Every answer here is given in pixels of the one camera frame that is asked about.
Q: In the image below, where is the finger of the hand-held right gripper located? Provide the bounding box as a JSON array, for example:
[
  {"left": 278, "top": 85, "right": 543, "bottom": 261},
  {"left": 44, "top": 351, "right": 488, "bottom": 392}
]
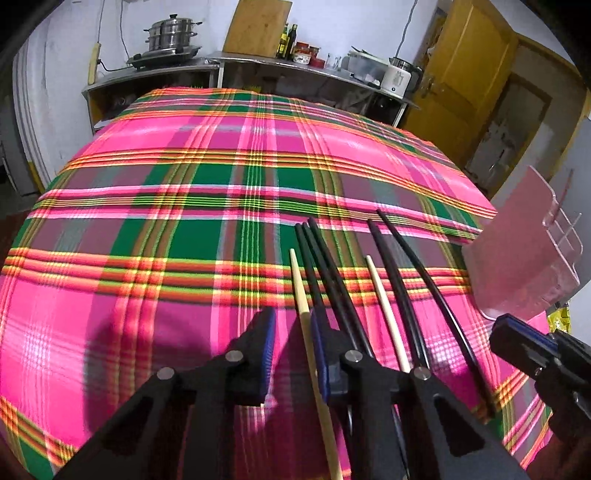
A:
[
  {"left": 489, "top": 324, "right": 591, "bottom": 445},
  {"left": 495, "top": 313, "right": 591, "bottom": 371}
]

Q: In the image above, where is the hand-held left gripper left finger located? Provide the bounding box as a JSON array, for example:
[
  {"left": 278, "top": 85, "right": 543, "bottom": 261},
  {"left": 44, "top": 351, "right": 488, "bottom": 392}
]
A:
[{"left": 53, "top": 307, "right": 278, "bottom": 480}]

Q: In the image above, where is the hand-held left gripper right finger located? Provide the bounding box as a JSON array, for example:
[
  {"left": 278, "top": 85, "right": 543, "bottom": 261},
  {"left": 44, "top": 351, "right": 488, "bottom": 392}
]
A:
[{"left": 310, "top": 315, "right": 532, "bottom": 480}]

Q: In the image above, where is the light wooden chopstick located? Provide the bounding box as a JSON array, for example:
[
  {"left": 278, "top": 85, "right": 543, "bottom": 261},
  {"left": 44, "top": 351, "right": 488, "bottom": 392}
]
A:
[
  {"left": 365, "top": 255, "right": 411, "bottom": 374},
  {"left": 289, "top": 248, "right": 345, "bottom": 480}
]

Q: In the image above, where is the pink plastic utensil holder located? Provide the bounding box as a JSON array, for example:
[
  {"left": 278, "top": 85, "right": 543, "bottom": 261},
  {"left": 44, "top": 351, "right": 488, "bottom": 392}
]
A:
[{"left": 462, "top": 165, "right": 583, "bottom": 321}]

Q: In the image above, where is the black chopstick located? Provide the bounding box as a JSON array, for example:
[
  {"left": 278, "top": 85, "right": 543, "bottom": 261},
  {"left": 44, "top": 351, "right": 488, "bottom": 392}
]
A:
[
  {"left": 368, "top": 220, "right": 432, "bottom": 371},
  {"left": 376, "top": 209, "right": 498, "bottom": 418},
  {"left": 294, "top": 224, "right": 352, "bottom": 352},
  {"left": 301, "top": 222, "right": 365, "bottom": 356},
  {"left": 308, "top": 217, "right": 376, "bottom": 361}
]

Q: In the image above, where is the yellow packet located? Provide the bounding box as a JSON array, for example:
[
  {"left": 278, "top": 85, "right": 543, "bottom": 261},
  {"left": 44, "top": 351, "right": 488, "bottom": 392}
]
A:
[{"left": 547, "top": 306, "right": 572, "bottom": 334}]

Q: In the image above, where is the pink green plaid tablecloth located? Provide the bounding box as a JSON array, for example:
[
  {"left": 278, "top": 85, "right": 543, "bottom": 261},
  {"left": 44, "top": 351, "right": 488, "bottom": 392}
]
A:
[{"left": 0, "top": 88, "right": 555, "bottom": 480}]

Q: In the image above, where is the yellow wooden door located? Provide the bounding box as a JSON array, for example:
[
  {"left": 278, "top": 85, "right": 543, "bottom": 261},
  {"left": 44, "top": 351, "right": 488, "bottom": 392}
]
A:
[{"left": 404, "top": 0, "right": 520, "bottom": 160}]

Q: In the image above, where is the steel kitchen counter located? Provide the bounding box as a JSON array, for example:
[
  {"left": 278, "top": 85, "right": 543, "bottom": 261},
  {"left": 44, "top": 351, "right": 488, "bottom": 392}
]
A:
[{"left": 203, "top": 51, "right": 422, "bottom": 132}]

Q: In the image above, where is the white electric kettle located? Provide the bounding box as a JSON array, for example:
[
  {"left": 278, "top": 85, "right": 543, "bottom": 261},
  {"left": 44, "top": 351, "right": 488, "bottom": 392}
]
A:
[{"left": 380, "top": 57, "right": 424, "bottom": 99}]

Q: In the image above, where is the grey kitchen appliance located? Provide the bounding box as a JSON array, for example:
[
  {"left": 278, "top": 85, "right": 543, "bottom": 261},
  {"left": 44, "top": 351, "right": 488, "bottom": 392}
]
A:
[{"left": 346, "top": 46, "right": 393, "bottom": 88}]

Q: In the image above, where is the red lidded jar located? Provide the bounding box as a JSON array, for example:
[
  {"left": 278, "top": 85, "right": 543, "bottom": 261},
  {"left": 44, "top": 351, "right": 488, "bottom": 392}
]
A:
[{"left": 293, "top": 41, "right": 325, "bottom": 65}]

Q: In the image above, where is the dark oil bottle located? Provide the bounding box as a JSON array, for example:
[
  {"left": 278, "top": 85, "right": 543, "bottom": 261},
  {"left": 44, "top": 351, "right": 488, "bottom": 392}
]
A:
[{"left": 278, "top": 24, "right": 299, "bottom": 61}]

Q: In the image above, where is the black induction cooker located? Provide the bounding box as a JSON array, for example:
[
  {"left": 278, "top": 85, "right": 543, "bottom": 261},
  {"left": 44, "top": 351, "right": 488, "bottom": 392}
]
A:
[{"left": 126, "top": 45, "right": 205, "bottom": 71}]

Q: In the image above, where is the wooden cutting board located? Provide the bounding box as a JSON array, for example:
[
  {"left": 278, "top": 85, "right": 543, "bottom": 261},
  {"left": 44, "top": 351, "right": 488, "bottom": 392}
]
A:
[{"left": 223, "top": 0, "right": 293, "bottom": 58}]

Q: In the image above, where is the stainless steel steamer pot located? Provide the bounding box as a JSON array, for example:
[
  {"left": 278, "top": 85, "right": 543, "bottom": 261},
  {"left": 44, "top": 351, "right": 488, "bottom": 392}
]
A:
[{"left": 143, "top": 13, "right": 204, "bottom": 52}]

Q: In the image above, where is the black power cord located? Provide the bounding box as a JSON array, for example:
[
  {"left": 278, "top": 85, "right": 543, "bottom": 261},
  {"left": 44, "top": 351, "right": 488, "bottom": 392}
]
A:
[
  {"left": 396, "top": 0, "right": 419, "bottom": 60},
  {"left": 116, "top": 0, "right": 131, "bottom": 57}
]

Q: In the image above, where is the white door frame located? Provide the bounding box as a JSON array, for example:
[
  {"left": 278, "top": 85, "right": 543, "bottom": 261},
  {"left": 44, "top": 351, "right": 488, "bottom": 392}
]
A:
[{"left": 10, "top": 28, "right": 61, "bottom": 195}]

